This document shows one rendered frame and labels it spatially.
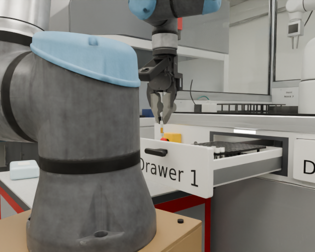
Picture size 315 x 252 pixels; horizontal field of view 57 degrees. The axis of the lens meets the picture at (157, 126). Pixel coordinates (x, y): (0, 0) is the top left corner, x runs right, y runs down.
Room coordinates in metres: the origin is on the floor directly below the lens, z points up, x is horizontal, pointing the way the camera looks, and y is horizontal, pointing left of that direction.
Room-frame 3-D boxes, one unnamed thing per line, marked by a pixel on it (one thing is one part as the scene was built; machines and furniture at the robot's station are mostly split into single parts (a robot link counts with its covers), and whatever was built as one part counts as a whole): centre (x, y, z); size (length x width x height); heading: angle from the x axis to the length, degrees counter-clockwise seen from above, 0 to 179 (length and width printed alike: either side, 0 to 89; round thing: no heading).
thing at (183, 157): (0.73, -0.02, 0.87); 0.29 x 0.02 x 0.11; 39
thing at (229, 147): (0.85, -0.18, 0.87); 0.22 x 0.18 x 0.06; 129
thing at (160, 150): (0.71, 0.00, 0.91); 0.07 x 0.04 x 0.01; 39
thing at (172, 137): (1.18, -0.05, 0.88); 0.07 x 0.05 x 0.07; 39
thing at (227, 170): (0.86, -0.19, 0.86); 0.40 x 0.26 x 0.06; 129
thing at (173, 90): (0.84, -0.03, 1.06); 0.05 x 0.02 x 0.09; 60
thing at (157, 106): (0.88, -0.01, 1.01); 0.06 x 0.03 x 0.09; 150
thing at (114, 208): (0.34, 0.08, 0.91); 0.15 x 0.15 x 0.10
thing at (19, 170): (1.08, 0.50, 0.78); 0.15 x 0.10 x 0.04; 27
